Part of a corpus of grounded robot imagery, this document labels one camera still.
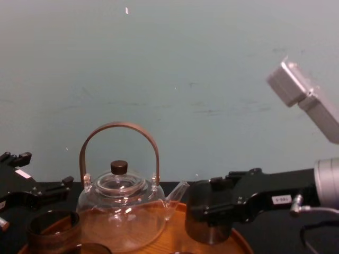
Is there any glass teapot lid dark knob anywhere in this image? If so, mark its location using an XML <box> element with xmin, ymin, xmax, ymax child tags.
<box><xmin>92</xmin><ymin>160</ymin><xmax>147</xmax><ymax>198</ymax></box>

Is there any round wooden tray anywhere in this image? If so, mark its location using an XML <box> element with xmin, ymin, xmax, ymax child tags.
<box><xmin>17</xmin><ymin>201</ymin><xmax>254</xmax><ymax>254</ymax></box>

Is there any black table cloth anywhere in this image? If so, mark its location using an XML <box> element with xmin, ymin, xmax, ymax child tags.
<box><xmin>0</xmin><ymin>167</ymin><xmax>339</xmax><ymax>254</ymax></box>

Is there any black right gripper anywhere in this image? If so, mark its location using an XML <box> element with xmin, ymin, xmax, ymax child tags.
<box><xmin>202</xmin><ymin>167</ymin><xmax>318</xmax><ymax>227</ymax></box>

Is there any right gripper cable silver plug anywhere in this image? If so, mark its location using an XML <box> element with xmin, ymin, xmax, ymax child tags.
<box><xmin>289</xmin><ymin>194</ymin><xmax>339</xmax><ymax>254</ymax></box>

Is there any clear glass teapot brown handle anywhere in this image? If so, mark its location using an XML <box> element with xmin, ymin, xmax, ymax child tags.
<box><xmin>76</xmin><ymin>121</ymin><xmax>190</xmax><ymax>253</ymax></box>

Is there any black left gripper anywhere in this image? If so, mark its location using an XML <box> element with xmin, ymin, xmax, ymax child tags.
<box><xmin>0</xmin><ymin>151</ymin><xmax>75</xmax><ymax>213</ymax></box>

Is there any dark smoked glass cup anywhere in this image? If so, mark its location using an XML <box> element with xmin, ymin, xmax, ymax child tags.
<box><xmin>66</xmin><ymin>242</ymin><xmax>110</xmax><ymax>254</ymax></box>
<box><xmin>184</xmin><ymin>179</ymin><xmax>234</xmax><ymax>244</ymax></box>
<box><xmin>26</xmin><ymin>210</ymin><xmax>82</xmax><ymax>254</ymax></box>

